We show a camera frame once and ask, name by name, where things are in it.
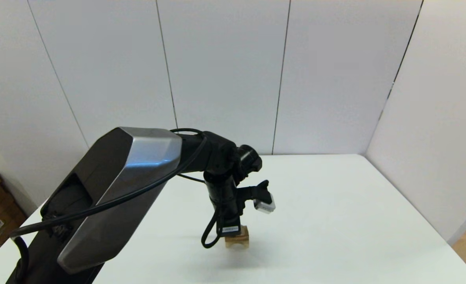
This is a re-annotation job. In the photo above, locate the arched wooden building block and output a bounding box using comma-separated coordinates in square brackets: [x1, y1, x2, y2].
[225, 235, 250, 249]

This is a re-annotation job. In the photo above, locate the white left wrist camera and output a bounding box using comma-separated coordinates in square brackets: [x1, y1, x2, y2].
[253, 180, 276, 215]

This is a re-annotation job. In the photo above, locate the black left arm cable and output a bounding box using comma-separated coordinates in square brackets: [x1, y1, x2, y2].
[8, 128, 237, 284]

